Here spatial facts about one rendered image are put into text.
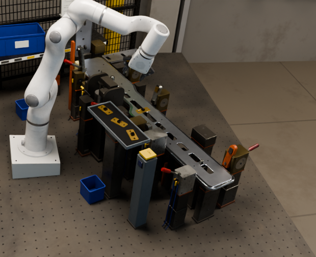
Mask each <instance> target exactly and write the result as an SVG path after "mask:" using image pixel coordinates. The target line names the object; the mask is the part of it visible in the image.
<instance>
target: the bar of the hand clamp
mask: <svg viewBox="0 0 316 257"><path fill-rule="evenodd" d="M84 49H85V50H86V49H87V46H86V45H84V47H81V45H79V46H77V49H76V51H78V60H79V66H81V67H82V69H83V68H85V59H84Z"/></svg>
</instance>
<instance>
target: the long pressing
mask: <svg viewBox="0 0 316 257"><path fill-rule="evenodd" d="M85 68H86V69H87V72H86V73H85V77H86V78H87V79H89V77H90V76H92V75H94V74H98V73H101V71H102V72H105V73H107V74H108V76H109V77H110V76H112V75H113V76H114V77H115V83H117V84H118V87H122V88H123V89H124V94H127V95H128V96H129V97H130V98H125V97H124V99H123V102H124V103H125V104H126V105H127V106H128V107H129V112H128V115H129V117H130V118H132V117H136V116H139V115H140V116H142V117H143V118H144V119H145V120H146V121H147V123H148V122H149V123H150V124H151V125H152V129H155V128H157V126H156V125H155V124H156V123H159V124H160V125H161V126H163V127H164V128H165V130H163V131H164V132H165V133H166V134H167V133H170V134H171V135H172V136H174V137H175V138H176V139H177V140H174V141H173V140H171V139H170V138H169V137H167V142H166V148H165V151H166V152H167V153H168V154H170V155H171V156H172V157H173V158H174V159H175V160H176V161H177V162H178V163H179V164H180V165H181V166H185V165H190V166H191V167H192V168H193V169H194V170H195V171H196V172H197V174H196V178H195V179H196V180H197V181H198V182H200V183H201V184H202V185H203V186H204V187H205V188H206V189H208V190H217V189H219V188H222V187H224V186H226V185H229V184H231V183H233V182H234V176H233V175H232V174H231V173H230V172H229V171H227V170H226V169H225V168H224V167H223V166H222V165H221V164H219V163H218V162H217V161H216V160H215V159H214V158H213V157H211V156H210V155H209V154H208V153H207V152H206V151H205V150H203V149H202V148H201V147H200V146H199V145H198V144H197V143H195V142H194V141H193V140H192V139H191V138H190V137H189V136H187V135H186V134H185V133H184V132H183V131H182V130H181V129H179V128H178V127H177V126H176V125H175V124H174V123H173V122H172V121H170V120H169V119H168V118H167V117H166V116H165V115H164V114H162V113H161V112H160V111H159V110H158V109H157V108H156V107H154V106H153V105H152V104H151V103H150V102H149V101H148V100H146V99H145V98H144V97H143V96H142V95H141V94H140V93H138V92H137V90H136V88H135V85H134V84H133V83H131V82H130V81H129V80H128V79H127V78H126V77H124V76H123V75H122V74H121V73H120V72H119V71H118V70H116V69H115V68H114V67H113V66H112V65H111V64H110V63H108V62H107V61H106V60H105V59H104V58H101V57H95V58H90V59H85ZM98 70H99V71H98ZM132 100H133V101H135V102H136V103H137V104H138V105H139V106H140V107H141V108H145V107H148V108H149V109H150V111H148V112H146V113H148V114H149V115H150V116H151V117H153V118H154V119H155V120H156V122H152V121H151V120H150V119H148V118H147V117H146V116H145V115H144V114H143V113H141V114H138V113H137V112H136V110H138V109H137V108H136V107H135V106H134V105H133V104H132V103H131V102H130V101H132ZM178 143H181V144H182V145H184V146H185V147H186V148H187V149H188V150H187V151H184V150H182V149H181V148H180V147H179V146H178V145H177V144H178ZM190 154H194V155H195V156H196V157H197V158H198V159H199V160H204V162H203V163H204V164H203V165H206V166H207V167H208V168H209V169H210V170H211V171H212V172H213V173H212V174H209V173H208V172H207V171H205V170H204V169H203V168H202V166H203V165H200V164H199V162H196V161H194V160H193V159H192V158H191V157H190V156H189V155H190Z"/></svg>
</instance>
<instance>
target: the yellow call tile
mask: <svg viewBox="0 0 316 257"><path fill-rule="evenodd" d="M139 154H140V155H141V156H142V157H143V158H144V159H145V160H149V159H152V158H154V157H156V154H155V153H154V152H153V151H152V150H151V149H150V148H148V149H145V150H142V151H139Z"/></svg>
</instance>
